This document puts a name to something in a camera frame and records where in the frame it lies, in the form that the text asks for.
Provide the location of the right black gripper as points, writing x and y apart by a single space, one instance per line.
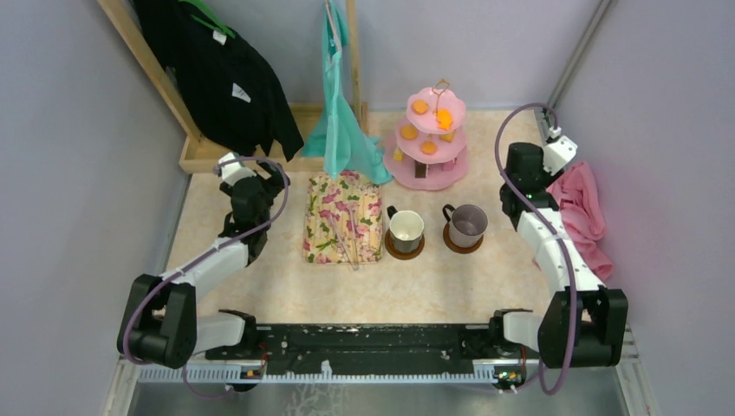
546 178

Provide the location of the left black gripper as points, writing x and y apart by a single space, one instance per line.
276 180

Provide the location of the purple mug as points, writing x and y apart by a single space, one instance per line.
468 223

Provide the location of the brown saucer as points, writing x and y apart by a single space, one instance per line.
390 244
457 249

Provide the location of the floral serving tray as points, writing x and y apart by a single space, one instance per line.
319 245

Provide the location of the yellow square biscuit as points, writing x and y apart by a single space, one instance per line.
447 137

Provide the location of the round orange cookie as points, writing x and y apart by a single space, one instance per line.
428 147

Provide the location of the chocolate cake slice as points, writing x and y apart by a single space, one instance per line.
420 170

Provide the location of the orange croissant pastry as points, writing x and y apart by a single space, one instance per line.
444 119

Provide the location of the cream mug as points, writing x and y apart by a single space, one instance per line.
405 225

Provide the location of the small brown cookie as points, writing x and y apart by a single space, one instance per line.
409 132

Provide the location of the yellow cheese wedge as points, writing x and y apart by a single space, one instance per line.
398 154

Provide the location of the small orange pastry top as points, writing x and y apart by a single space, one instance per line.
419 106

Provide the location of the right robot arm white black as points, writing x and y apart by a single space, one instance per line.
585 322

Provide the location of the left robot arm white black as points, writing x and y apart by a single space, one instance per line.
160 324

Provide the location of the pink crumpled cloth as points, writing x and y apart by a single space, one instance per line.
576 193

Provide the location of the wooden clothes rack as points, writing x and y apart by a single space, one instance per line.
199 154

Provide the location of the pink three-tier cake stand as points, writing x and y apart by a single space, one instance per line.
437 96

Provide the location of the teal hanging garment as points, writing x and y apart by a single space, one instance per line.
337 136

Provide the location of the black hanging garment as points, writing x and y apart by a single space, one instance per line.
231 92

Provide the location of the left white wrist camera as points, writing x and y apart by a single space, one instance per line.
230 168

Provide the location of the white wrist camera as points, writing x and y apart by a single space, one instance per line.
558 151
230 168

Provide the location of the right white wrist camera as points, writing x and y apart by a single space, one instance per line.
558 151

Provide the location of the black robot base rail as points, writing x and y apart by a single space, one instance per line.
380 354

